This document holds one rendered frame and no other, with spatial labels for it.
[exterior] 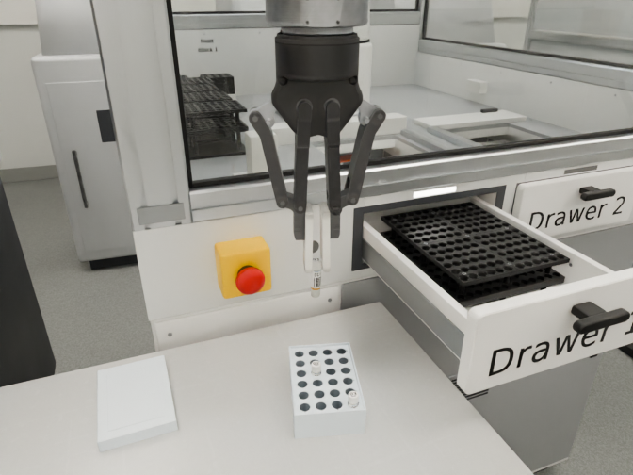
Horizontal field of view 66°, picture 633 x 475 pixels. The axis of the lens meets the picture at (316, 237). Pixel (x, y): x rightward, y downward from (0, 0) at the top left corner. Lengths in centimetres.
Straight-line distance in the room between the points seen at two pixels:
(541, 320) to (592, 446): 123
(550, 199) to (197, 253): 63
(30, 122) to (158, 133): 344
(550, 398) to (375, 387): 76
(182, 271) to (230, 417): 21
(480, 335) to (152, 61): 48
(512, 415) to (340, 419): 77
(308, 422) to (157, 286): 29
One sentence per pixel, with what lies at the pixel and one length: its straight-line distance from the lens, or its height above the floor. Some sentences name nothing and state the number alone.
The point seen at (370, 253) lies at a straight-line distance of 78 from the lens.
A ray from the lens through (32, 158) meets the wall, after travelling 415.
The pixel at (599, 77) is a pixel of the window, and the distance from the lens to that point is 102.
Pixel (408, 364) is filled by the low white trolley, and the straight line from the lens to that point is 73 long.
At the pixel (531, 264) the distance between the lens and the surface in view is 73.
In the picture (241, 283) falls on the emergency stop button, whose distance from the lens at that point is 67.
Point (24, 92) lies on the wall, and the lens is 404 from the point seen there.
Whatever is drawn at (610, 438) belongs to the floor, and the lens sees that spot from 187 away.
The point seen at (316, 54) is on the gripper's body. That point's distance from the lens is 43.
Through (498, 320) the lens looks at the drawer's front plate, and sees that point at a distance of 57.
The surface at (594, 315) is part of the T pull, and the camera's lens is 63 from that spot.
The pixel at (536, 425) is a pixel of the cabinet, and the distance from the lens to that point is 143.
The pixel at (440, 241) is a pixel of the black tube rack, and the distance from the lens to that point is 75.
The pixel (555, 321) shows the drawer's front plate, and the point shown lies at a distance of 63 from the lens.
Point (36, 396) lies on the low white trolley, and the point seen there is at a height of 76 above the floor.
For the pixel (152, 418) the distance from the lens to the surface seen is 65.
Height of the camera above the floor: 123
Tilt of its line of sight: 26 degrees down
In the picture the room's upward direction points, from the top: straight up
